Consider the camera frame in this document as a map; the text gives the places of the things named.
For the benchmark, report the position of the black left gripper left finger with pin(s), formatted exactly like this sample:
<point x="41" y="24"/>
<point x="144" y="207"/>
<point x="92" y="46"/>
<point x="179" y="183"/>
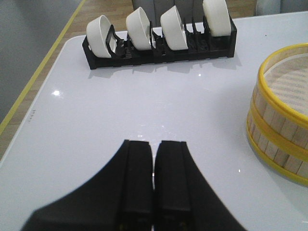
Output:
<point x="118" y="198"/>

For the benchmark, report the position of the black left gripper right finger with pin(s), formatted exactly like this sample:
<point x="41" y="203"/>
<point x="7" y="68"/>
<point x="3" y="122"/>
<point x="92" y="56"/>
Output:
<point x="184" y="201"/>

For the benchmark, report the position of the bamboo steamer tier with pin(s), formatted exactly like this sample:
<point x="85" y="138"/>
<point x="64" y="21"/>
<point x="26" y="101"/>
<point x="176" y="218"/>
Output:
<point x="280" y="100"/>
<point x="289" y="158"/>

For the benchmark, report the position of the black dish rack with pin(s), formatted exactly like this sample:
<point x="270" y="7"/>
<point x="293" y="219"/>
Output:
<point x="201" y="45"/>

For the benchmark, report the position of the white bowl, leftmost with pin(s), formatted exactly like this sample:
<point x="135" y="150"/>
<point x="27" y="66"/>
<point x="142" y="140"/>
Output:
<point x="97" y="31"/>

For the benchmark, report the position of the white bowl, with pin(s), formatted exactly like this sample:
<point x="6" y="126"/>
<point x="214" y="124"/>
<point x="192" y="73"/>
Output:
<point x="97" y="31"/>
<point x="173" y="29"/>
<point x="217" y="16"/>
<point x="138" y="26"/>

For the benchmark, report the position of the grey chair, left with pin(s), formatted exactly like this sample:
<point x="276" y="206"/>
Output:
<point x="187" y="9"/>

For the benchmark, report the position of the grey chair, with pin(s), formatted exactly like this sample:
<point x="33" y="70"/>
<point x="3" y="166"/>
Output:
<point x="267" y="7"/>
<point x="187" y="9"/>

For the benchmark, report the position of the white bowl, rightmost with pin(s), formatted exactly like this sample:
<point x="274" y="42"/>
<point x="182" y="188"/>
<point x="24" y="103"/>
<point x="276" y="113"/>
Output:
<point x="217" y="16"/>

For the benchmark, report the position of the grey chair, right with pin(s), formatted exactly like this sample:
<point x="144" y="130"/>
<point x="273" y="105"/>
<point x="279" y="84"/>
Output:
<point x="267" y="7"/>

